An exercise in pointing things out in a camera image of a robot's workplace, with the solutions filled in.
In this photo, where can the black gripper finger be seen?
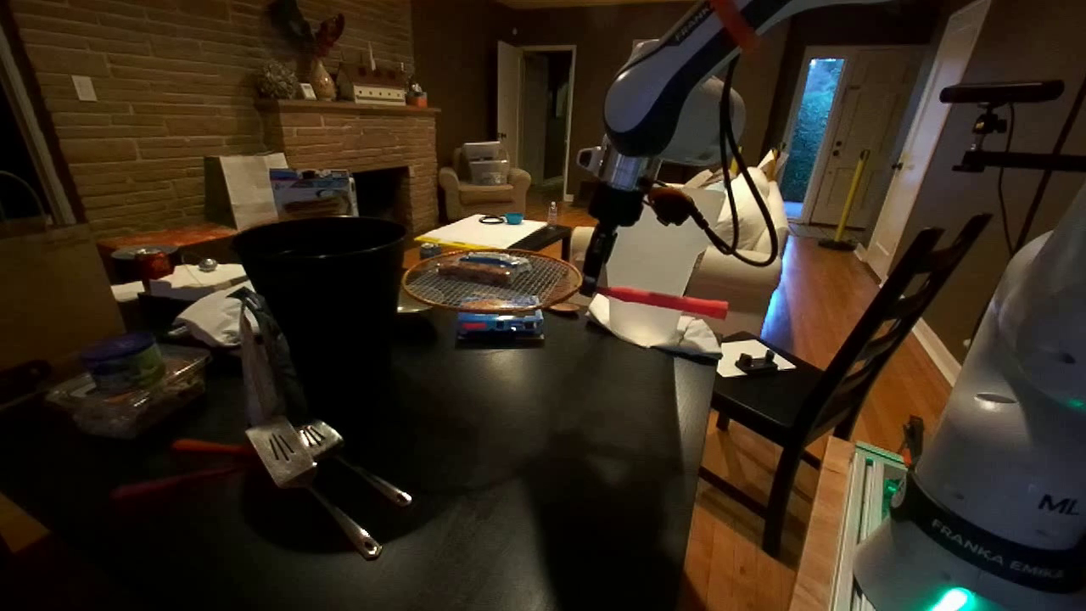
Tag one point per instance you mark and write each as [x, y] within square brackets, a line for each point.
[596, 255]

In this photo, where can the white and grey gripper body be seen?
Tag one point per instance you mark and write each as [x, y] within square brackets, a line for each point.
[656, 122]

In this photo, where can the small snack bar object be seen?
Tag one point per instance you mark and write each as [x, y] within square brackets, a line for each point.
[490, 270]

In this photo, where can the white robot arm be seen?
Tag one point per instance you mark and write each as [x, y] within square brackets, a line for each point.
[993, 510]

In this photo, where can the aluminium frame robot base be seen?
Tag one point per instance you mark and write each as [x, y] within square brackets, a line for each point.
[874, 484]

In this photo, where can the black coffee table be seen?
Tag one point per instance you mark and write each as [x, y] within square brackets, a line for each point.
[497, 232]

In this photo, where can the frosted white plastic pitcher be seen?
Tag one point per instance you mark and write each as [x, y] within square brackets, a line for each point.
[645, 280]

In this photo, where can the beige armchair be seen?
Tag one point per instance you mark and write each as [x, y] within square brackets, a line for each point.
[483, 183]

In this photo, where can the blue card box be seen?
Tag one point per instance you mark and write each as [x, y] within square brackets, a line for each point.
[499, 328]

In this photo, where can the black wooden chair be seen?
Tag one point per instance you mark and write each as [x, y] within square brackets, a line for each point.
[798, 407]

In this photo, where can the brick fireplace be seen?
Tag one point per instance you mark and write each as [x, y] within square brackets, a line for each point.
[358, 142]

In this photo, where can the black bucket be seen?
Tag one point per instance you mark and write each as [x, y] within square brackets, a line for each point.
[331, 288]

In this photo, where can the metal slotted spoon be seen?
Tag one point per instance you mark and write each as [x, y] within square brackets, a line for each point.
[326, 442]

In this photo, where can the metal slotted spatula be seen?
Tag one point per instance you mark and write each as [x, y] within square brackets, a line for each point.
[276, 438]

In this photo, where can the white crumpled paper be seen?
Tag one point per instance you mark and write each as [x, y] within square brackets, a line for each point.
[211, 321]

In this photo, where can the clear plastic food container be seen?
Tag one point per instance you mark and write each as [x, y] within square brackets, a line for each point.
[131, 389]

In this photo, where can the black camera stand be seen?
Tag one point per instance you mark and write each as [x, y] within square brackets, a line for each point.
[993, 137]

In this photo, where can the red handled utensil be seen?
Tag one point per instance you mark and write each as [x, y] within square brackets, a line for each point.
[198, 462]

